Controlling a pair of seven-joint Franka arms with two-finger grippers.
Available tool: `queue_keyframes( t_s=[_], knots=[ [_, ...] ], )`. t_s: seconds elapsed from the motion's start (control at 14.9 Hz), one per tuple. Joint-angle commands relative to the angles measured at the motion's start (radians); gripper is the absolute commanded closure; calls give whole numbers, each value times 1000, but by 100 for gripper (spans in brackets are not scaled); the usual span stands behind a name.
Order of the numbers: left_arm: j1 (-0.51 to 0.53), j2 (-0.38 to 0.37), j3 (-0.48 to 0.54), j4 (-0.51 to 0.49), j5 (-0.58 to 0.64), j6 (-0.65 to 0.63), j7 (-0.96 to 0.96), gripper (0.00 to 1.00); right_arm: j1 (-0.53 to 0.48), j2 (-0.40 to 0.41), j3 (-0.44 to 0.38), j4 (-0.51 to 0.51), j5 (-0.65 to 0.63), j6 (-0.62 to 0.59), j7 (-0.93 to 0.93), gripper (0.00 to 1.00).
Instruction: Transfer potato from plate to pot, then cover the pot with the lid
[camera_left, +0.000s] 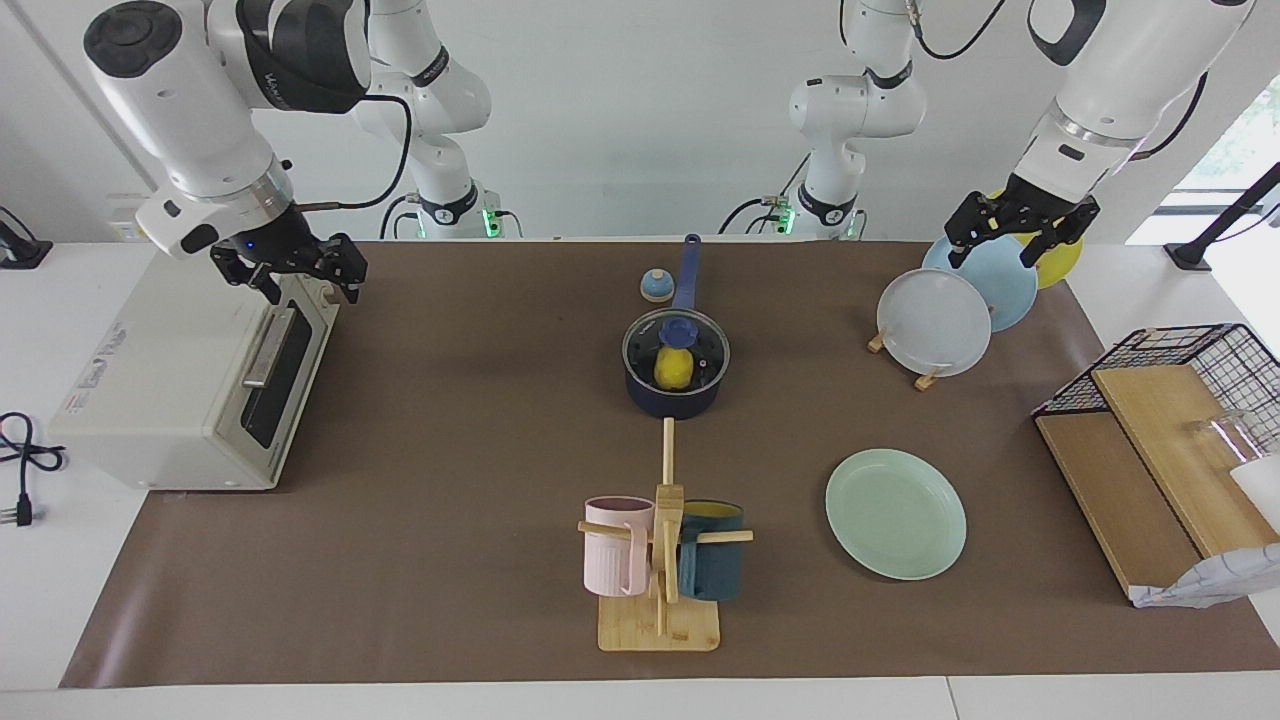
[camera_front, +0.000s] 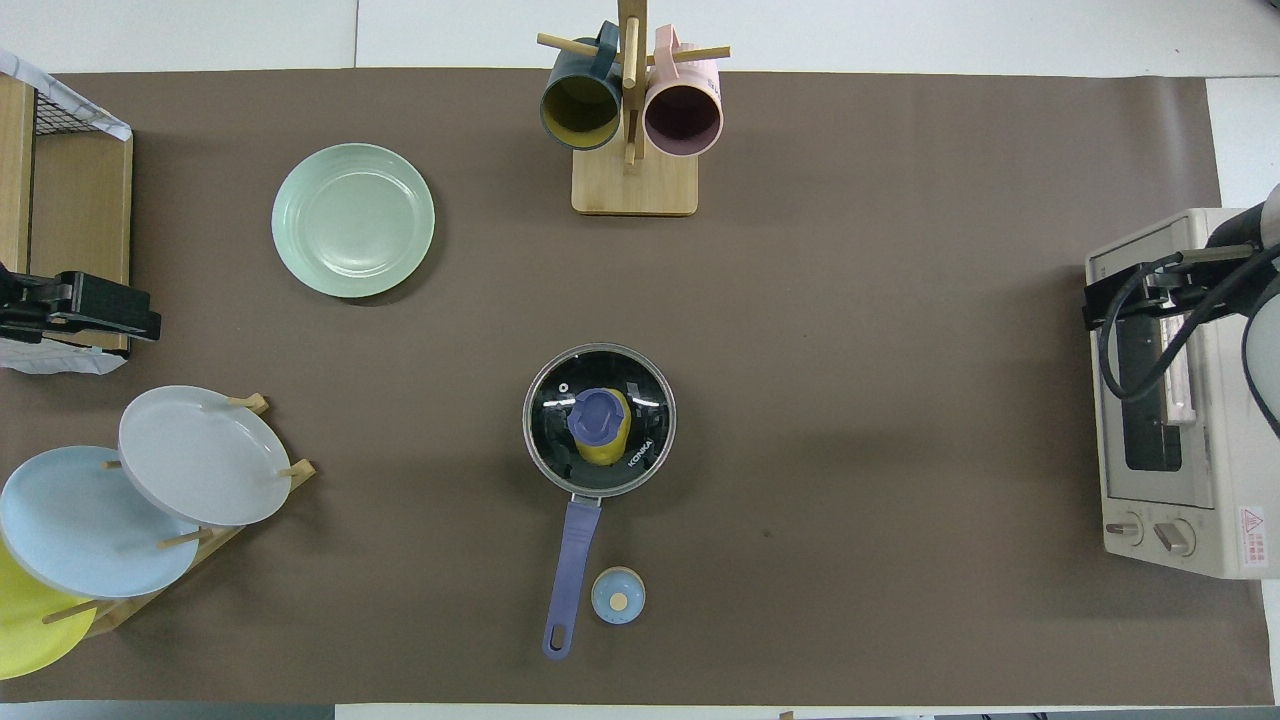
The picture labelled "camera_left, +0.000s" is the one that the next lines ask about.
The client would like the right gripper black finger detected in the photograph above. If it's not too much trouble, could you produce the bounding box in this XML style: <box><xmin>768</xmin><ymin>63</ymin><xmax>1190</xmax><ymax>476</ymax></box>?
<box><xmin>212</xmin><ymin>250</ymin><xmax>283</xmax><ymax>304</ymax></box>
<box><xmin>320</xmin><ymin>233</ymin><xmax>366</xmax><ymax>304</ymax></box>

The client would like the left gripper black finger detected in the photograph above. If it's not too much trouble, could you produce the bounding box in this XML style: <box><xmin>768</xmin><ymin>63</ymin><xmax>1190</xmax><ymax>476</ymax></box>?
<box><xmin>945</xmin><ymin>195</ymin><xmax>993</xmax><ymax>269</ymax></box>
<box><xmin>1020</xmin><ymin>197</ymin><xmax>1101</xmax><ymax>266</ymax></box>

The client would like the glass lid blue knob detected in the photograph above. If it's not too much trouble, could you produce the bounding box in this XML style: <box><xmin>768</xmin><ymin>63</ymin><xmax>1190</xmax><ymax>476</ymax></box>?
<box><xmin>622</xmin><ymin>310</ymin><xmax>731</xmax><ymax>393</ymax></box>

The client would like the yellow plate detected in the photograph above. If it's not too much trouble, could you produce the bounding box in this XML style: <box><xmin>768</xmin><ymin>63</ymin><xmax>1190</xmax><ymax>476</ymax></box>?
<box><xmin>985</xmin><ymin>190</ymin><xmax>1085</xmax><ymax>291</ymax></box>

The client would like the light blue plate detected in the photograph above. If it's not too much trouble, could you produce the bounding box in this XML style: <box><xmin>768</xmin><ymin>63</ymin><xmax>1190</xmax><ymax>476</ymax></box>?
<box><xmin>922</xmin><ymin>232</ymin><xmax>1039</xmax><ymax>333</ymax></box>

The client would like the grey plate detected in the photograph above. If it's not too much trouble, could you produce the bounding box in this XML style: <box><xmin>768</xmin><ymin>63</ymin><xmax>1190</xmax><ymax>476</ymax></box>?
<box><xmin>877</xmin><ymin>268</ymin><xmax>993</xmax><ymax>378</ymax></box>

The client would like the wooden plate rack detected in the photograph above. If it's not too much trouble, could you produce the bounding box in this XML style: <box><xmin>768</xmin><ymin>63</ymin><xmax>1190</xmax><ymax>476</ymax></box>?
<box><xmin>867</xmin><ymin>325</ymin><xmax>946</xmax><ymax>391</ymax></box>

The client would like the light green plate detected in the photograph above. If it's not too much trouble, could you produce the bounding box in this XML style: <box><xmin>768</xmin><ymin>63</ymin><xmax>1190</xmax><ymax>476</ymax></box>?
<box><xmin>825</xmin><ymin>448</ymin><xmax>968</xmax><ymax>581</ymax></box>

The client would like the beige toaster oven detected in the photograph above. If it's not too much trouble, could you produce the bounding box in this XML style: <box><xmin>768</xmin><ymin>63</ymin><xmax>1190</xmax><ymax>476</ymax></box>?
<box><xmin>48</xmin><ymin>240</ymin><xmax>341</xmax><ymax>491</ymax></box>

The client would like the clear glass cup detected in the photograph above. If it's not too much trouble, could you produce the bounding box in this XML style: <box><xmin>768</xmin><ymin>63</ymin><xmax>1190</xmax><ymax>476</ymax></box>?
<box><xmin>1185</xmin><ymin>408</ymin><xmax>1271</xmax><ymax>471</ymax></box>

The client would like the light wooden board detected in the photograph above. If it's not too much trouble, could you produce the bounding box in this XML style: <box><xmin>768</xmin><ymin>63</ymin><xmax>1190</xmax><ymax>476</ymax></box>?
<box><xmin>1092</xmin><ymin>365</ymin><xmax>1280</xmax><ymax>559</ymax></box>

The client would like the brown table mat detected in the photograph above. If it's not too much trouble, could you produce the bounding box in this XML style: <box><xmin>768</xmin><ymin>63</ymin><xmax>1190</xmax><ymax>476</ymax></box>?
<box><xmin>60</xmin><ymin>240</ymin><xmax>1280</xmax><ymax>689</ymax></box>

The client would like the white plastic container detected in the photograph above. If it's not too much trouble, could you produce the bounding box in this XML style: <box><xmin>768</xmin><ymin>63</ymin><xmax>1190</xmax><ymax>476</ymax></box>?
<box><xmin>1228</xmin><ymin>455</ymin><xmax>1280</xmax><ymax>531</ymax></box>

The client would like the dark blue saucepan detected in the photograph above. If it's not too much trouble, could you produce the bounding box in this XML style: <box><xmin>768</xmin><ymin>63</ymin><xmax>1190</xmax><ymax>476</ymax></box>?
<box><xmin>622</xmin><ymin>234</ymin><xmax>731</xmax><ymax>419</ymax></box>

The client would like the white patterned plastic sheet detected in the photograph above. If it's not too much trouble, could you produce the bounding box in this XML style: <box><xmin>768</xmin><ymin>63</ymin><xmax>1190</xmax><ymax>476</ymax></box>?
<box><xmin>1130</xmin><ymin>543</ymin><xmax>1280</xmax><ymax>609</ymax></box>

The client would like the pink ribbed mug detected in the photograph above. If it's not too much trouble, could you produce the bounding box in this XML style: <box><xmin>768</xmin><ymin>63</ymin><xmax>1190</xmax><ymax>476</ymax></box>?
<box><xmin>584</xmin><ymin>497</ymin><xmax>656</xmax><ymax>598</ymax></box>

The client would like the dark teal mug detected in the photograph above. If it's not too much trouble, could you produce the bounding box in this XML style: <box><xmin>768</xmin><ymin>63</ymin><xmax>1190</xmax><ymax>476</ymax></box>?
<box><xmin>678</xmin><ymin>500</ymin><xmax>745</xmax><ymax>602</ymax></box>

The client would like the wooden mug rack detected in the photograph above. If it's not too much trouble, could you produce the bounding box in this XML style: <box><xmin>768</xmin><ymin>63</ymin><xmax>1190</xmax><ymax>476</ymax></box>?
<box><xmin>577</xmin><ymin>418</ymin><xmax>754</xmax><ymax>653</ymax></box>

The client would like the black base cable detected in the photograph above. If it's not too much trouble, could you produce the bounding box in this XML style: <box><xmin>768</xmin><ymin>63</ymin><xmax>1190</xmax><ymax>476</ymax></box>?
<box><xmin>720</xmin><ymin>150</ymin><xmax>813</xmax><ymax>237</ymax></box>
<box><xmin>378</xmin><ymin>193</ymin><xmax>426</xmax><ymax>241</ymax></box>

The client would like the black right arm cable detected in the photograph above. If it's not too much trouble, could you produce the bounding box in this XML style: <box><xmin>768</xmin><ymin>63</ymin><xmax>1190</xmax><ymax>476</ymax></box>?
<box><xmin>298</xmin><ymin>90</ymin><xmax>414</xmax><ymax>213</ymax></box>

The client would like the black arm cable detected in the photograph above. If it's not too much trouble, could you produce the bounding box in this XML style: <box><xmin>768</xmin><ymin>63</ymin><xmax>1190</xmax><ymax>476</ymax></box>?
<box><xmin>298</xmin><ymin>90</ymin><xmax>414</xmax><ymax>213</ymax></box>
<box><xmin>905</xmin><ymin>0</ymin><xmax>1209</xmax><ymax>159</ymax></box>

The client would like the white wall outlet box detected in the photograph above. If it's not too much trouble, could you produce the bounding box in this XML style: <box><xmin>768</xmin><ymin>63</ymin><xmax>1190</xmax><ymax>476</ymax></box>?
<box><xmin>108</xmin><ymin>193</ymin><xmax>153</xmax><ymax>242</ymax></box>

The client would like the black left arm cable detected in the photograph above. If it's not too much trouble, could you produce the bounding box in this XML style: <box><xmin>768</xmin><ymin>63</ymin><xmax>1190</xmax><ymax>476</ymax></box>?
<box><xmin>905</xmin><ymin>0</ymin><xmax>1209</xmax><ymax>159</ymax></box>

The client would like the black wire basket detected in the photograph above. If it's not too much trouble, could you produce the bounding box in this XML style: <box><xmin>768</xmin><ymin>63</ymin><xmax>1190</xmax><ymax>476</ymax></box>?
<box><xmin>1032</xmin><ymin>323</ymin><xmax>1280</xmax><ymax>461</ymax></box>

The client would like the black power cable with plug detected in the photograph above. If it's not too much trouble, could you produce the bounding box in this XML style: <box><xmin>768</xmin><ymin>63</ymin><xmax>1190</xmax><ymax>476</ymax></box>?
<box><xmin>0</xmin><ymin>412</ymin><xmax>67</xmax><ymax>528</ymax></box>

